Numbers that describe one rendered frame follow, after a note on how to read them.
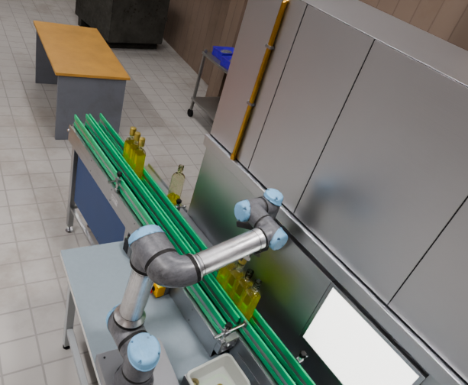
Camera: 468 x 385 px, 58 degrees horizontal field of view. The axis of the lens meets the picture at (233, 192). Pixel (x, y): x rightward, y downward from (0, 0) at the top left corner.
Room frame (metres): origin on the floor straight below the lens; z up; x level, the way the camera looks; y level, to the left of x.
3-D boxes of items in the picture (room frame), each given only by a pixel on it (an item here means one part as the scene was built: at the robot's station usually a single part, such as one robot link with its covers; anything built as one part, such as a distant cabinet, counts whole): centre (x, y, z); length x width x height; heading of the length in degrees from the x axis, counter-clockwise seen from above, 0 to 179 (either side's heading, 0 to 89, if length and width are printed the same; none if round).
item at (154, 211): (1.82, 0.44, 0.92); 1.75 x 0.01 x 0.08; 47
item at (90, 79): (4.09, 1.98, 0.35); 1.31 x 0.67 x 0.70; 39
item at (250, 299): (1.29, -0.22, 0.99); 0.06 x 0.06 x 0.21; 46
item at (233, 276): (1.36, -0.13, 0.99); 0.06 x 0.06 x 0.21; 48
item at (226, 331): (1.16, -0.17, 0.95); 0.17 x 0.03 x 0.12; 137
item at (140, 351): (0.91, 0.12, 0.97); 0.13 x 0.12 x 0.14; 47
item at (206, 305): (1.77, 0.49, 0.92); 1.75 x 0.01 x 0.08; 47
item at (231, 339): (1.17, -0.19, 0.85); 0.09 x 0.04 x 0.07; 137
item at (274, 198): (1.35, -0.15, 1.47); 0.09 x 0.08 x 0.11; 137
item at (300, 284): (1.25, -0.45, 1.15); 0.90 x 0.03 x 0.34; 47
